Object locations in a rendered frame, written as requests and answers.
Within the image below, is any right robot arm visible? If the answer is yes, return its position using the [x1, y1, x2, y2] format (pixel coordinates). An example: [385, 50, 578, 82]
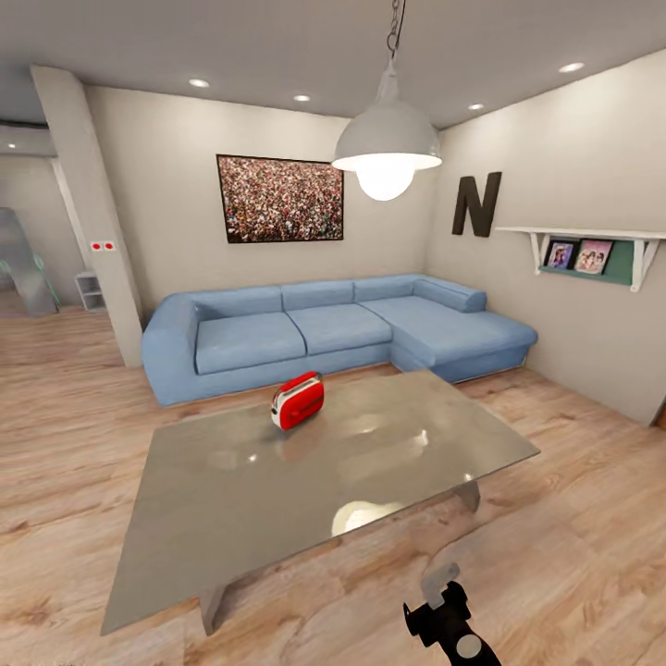
[403, 561, 502, 666]

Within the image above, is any radio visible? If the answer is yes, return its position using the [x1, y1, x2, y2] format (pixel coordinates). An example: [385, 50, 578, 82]
[271, 371, 325, 430]

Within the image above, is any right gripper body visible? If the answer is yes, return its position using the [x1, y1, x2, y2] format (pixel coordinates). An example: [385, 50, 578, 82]
[411, 584, 471, 648]

